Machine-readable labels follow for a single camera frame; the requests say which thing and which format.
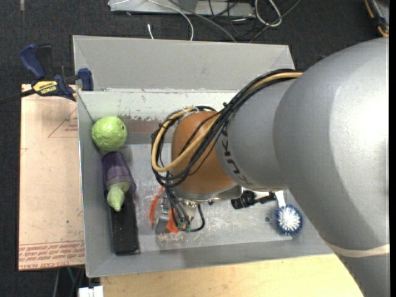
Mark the dark green flat block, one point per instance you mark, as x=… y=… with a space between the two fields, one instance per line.
x=125 y=230

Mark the pale green toy pear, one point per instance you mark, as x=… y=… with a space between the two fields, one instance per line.
x=116 y=196

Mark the grey metal bin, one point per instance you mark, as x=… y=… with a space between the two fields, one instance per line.
x=222 y=227

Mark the clear purple plastic cup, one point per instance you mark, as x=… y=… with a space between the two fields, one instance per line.
x=116 y=169

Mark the green ball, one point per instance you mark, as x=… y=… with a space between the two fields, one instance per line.
x=109 y=133

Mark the brown cardboard board, red print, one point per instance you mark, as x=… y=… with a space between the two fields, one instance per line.
x=49 y=178

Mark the black cylinder on white bracket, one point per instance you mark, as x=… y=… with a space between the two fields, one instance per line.
x=244 y=200

